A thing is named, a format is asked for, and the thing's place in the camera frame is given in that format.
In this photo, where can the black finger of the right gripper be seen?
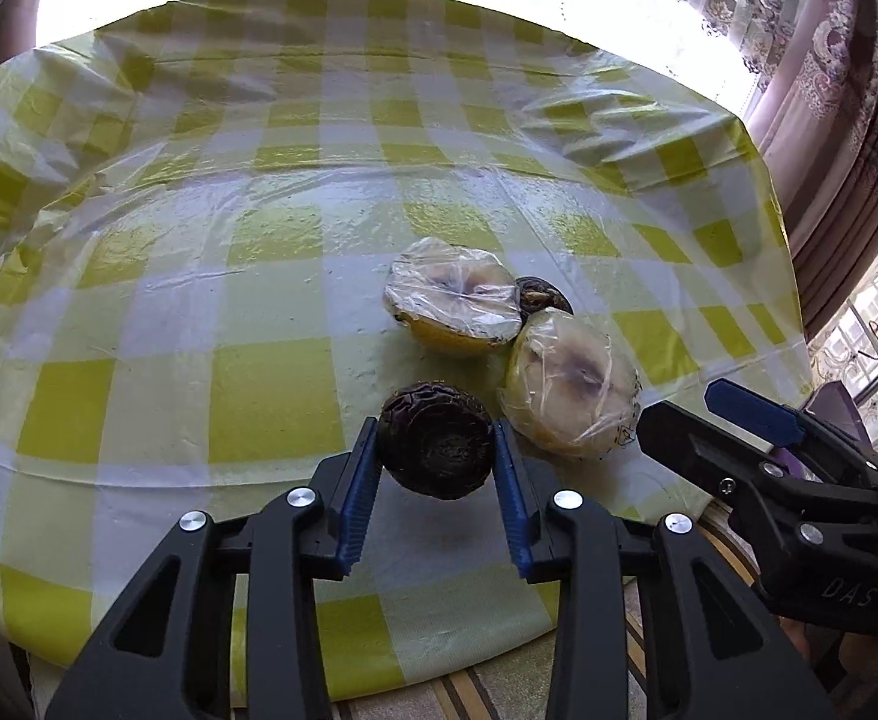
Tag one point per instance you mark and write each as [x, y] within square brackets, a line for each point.
[695, 449]

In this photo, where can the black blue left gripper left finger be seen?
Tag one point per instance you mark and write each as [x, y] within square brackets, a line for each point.
[220, 602]

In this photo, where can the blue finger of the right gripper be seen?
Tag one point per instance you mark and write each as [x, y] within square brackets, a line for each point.
[777, 424]

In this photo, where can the purple white cardboard box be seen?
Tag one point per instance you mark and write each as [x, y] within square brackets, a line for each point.
[832, 404]

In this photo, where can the dark wrinkled passion fruit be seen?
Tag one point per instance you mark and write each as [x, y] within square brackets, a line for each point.
[436, 440]

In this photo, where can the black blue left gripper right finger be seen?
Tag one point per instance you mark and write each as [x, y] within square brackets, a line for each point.
[710, 649]

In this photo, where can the yellow half fruit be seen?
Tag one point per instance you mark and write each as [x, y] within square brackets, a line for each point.
[454, 299]

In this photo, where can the pink patterned curtain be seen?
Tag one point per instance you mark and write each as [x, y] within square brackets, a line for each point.
[816, 127]

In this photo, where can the pale half fruit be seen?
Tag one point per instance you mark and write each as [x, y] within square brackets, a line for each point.
[568, 389]

